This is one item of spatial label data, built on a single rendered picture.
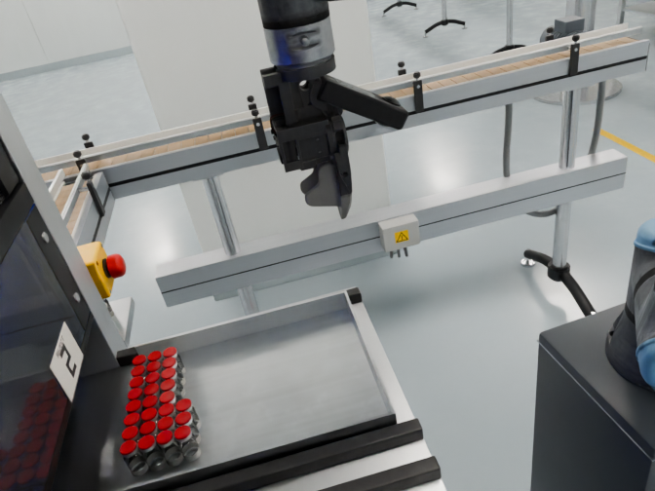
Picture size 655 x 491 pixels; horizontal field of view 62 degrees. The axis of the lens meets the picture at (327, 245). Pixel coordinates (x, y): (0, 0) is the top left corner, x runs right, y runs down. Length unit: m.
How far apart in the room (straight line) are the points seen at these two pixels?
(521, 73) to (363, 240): 0.68
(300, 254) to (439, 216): 0.47
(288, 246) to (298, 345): 0.91
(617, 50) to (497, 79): 0.38
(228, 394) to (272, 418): 0.09
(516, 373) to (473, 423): 0.26
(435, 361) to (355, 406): 1.29
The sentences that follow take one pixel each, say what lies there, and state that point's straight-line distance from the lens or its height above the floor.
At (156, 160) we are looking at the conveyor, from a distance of 1.57.
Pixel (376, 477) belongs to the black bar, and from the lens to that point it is 0.67.
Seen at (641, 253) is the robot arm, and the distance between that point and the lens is 0.83.
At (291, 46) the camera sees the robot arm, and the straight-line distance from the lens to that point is 0.62.
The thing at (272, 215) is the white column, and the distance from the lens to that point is 2.35.
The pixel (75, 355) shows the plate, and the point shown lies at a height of 1.01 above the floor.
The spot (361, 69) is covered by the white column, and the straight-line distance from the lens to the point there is 2.21.
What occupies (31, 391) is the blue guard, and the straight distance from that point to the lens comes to 0.67.
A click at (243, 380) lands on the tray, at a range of 0.83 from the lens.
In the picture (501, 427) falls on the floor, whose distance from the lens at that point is 1.85.
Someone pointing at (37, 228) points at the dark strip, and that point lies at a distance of 0.79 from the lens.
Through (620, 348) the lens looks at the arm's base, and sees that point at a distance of 0.92.
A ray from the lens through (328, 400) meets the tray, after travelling 0.77.
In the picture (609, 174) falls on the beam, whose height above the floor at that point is 0.50.
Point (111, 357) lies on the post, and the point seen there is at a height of 0.90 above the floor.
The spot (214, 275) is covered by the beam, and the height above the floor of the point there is 0.51.
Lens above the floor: 1.45
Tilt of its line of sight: 32 degrees down
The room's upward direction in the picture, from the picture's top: 11 degrees counter-clockwise
